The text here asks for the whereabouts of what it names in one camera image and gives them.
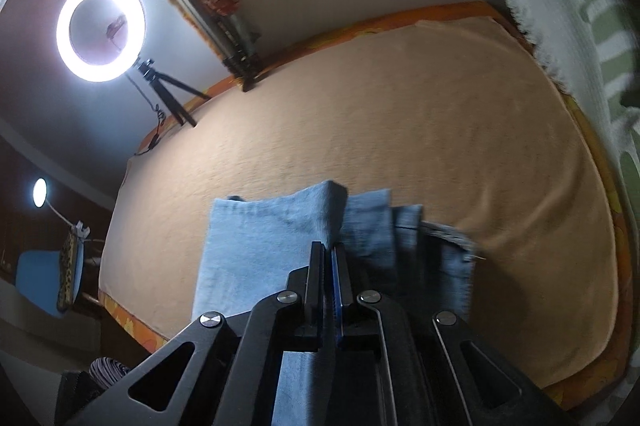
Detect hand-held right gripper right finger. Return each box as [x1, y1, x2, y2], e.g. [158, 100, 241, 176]
[332, 243, 576, 426]

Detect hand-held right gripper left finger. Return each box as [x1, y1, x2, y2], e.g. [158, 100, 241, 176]
[65, 241, 332, 426]

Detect blue denim pants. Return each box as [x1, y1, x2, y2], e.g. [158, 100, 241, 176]
[192, 180, 488, 426]

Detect beige blanket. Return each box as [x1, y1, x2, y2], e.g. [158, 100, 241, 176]
[97, 16, 621, 399]

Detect striped cloth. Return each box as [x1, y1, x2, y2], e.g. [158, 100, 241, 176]
[88, 356, 134, 390]

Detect small black tripod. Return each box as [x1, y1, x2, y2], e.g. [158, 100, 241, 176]
[125, 58, 212, 127]

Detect leopard print cushion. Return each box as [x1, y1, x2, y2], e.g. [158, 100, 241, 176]
[56, 228, 87, 311]

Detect folded black tripod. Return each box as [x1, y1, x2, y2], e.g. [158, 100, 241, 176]
[165, 0, 264, 93]

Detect blue chair with wooden legs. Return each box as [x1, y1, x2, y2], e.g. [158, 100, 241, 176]
[15, 250, 101, 322]

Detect white gooseneck clip lamp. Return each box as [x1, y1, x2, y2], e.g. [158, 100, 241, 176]
[31, 177, 93, 239]

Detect white and green blanket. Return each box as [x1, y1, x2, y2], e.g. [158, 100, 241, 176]
[477, 0, 640, 187]

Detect black ring light cable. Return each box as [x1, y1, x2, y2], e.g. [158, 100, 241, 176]
[132, 100, 169, 157]

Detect white ring light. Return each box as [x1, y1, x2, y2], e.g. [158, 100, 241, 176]
[56, 0, 147, 83]

